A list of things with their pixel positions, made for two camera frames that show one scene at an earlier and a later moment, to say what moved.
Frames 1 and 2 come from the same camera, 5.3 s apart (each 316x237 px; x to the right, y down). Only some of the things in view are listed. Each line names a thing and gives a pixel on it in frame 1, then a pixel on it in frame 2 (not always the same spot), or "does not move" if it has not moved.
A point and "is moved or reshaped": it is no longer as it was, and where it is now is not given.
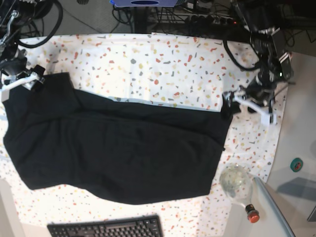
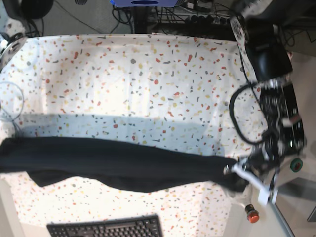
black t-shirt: [116, 151] is moved or reshaped
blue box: [147, 3] does not move
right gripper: [258, 96] -> [262, 162]
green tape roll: [296, 165] does not move
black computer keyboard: [146, 226] does not move
